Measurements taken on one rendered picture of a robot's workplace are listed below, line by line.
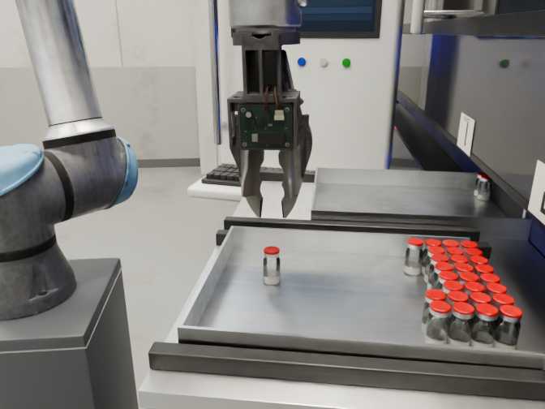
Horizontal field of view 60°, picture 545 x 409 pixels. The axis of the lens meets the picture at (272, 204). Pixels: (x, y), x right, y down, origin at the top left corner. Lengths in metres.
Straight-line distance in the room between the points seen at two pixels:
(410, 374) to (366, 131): 0.94
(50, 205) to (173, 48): 3.68
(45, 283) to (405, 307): 0.53
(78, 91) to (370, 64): 0.76
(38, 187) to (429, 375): 0.58
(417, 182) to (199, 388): 0.70
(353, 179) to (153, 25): 3.54
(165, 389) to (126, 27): 4.09
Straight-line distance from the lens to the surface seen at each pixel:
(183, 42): 4.38
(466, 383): 0.48
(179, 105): 4.42
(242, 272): 0.65
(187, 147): 4.48
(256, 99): 0.49
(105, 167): 0.82
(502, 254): 0.78
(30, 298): 0.80
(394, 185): 1.03
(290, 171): 0.53
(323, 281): 0.63
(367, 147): 1.34
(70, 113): 0.83
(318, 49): 1.33
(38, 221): 0.78
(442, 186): 1.05
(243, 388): 0.47
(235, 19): 0.51
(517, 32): 0.73
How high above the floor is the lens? 1.19
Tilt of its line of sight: 20 degrees down
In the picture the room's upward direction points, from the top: straight up
